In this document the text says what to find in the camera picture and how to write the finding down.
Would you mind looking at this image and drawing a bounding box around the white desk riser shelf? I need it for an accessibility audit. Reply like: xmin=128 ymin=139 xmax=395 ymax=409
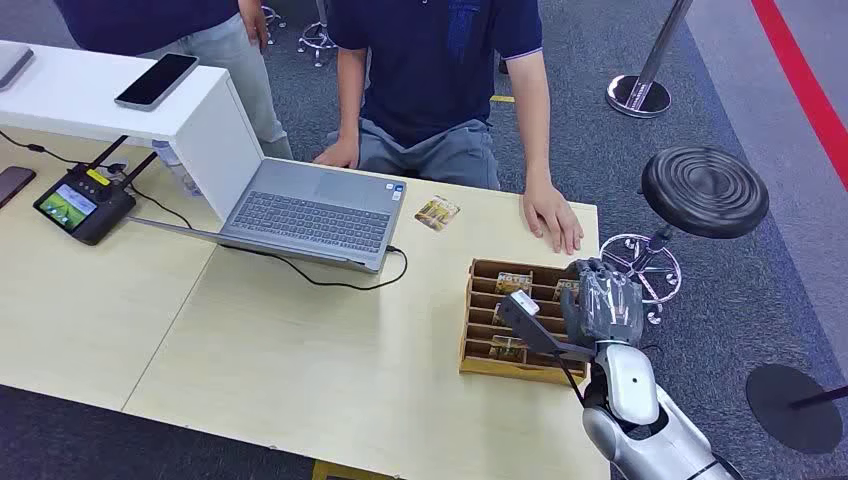
xmin=0 ymin=39 xmax=265 ymax=223

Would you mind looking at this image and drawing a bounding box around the dark brown smartphone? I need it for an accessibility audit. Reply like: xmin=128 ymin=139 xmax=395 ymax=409
xmin=0 ymin=166 xmax=37 ymax=210

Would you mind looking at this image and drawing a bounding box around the person's left hand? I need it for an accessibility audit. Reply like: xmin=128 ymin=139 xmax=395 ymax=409
xmin=521 ymin=182 xmax=586 ymax=256

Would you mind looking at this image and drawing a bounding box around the black disc base with pole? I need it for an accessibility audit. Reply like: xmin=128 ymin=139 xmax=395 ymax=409
xmin=745 ymin=362 xmax=848 ymax=456

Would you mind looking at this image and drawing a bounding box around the black laptop cable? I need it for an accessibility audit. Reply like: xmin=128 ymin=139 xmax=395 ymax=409
xmin=129 ymin=185 xmax=410 ymax=291

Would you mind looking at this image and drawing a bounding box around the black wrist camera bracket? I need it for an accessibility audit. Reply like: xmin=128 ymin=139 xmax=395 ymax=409
xmin=498 ymin=293 xmax=598 ymax=362

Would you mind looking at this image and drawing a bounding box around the black smartphone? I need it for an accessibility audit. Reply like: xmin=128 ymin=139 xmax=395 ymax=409
xmin=113 ymin=52 xmax=200 ymax=112

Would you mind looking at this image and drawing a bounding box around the black round stool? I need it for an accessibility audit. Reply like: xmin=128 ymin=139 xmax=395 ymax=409
xmin=599 ymin=145 xmax=771 ymax=326

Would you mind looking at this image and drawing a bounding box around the person's right hand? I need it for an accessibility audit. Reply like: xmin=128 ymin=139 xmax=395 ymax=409
xmin=312 ymin=137 xmax=361 ymax=170

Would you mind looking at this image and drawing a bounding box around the thin black cable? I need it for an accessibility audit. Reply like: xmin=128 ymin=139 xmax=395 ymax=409
xmin=0 ymin=130 xmax=87 ymax=167

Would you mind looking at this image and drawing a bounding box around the person's hand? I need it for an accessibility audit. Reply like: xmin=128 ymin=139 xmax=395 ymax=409
xmin=237 ymin=0 xmax=271 ymax=51

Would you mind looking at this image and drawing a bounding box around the wooden slotted card holder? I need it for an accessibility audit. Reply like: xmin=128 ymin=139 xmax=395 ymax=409
xmin=458 ymin=258 xmax=591 ymax=388

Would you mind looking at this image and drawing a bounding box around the chrome stanchion post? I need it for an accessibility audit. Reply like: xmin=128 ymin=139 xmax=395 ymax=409
xmin=605 ymin=0 xmax=694 ymax=119

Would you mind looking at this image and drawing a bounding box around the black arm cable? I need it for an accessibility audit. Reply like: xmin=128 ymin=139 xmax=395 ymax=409
xmin=555 ymin=354 xmax=588 ymax=407

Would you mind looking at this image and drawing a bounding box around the chrome chair base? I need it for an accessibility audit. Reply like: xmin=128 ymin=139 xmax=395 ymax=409
xmin=296 ymin=0 xmax=340 ymax=69
xmin=260 ymin=5 xmax=288 ymax=46

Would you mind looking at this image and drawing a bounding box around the grey flat device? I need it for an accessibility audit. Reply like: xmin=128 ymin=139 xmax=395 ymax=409
xmin=0 ymin=44 xmax=34 ymax=92

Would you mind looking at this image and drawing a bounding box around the person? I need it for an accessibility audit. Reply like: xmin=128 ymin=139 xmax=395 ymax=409
xmin=312 ymin=0 xmax=586 ymax=256
xmin=52 ymin=0 xmax=294 ymax=160

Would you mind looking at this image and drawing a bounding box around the black remote controller with screen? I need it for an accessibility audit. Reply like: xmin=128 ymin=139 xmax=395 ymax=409
xmin=33 ymin=135 xmax=158 ymax=247

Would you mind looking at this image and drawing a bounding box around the clear plastic water bottle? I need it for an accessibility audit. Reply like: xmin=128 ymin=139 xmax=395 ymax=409
xmin=150 ymin=139 xmax=203 ymax=199

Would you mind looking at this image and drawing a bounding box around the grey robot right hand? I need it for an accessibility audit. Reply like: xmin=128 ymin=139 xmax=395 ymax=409
xmin=559 ymin=258 xmax=645 ymax=347

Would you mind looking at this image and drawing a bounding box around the grey open laptop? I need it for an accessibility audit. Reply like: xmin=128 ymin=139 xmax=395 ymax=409
xmin=127 ymin=157 xmax=407 ymax=275

